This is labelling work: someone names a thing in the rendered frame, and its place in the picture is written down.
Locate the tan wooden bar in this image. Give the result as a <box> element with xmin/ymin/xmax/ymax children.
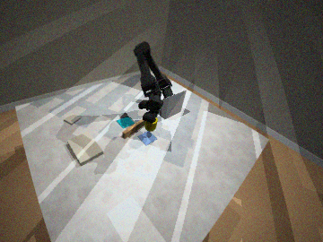
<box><xmin>122</xmin><ymin>119</ymin><xmax>145</xmax><ymax>139</ymax></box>

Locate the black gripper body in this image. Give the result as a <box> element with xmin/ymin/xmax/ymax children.
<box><xmin>143</xmin><ymin>100</ymin><xmax>163</xmax><ymax>123</ymax></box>

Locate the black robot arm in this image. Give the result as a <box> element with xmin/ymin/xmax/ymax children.
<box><xmin>134</xmin><ymin>42</ymin><xmax>174</xmax><ymax>111</ymax></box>

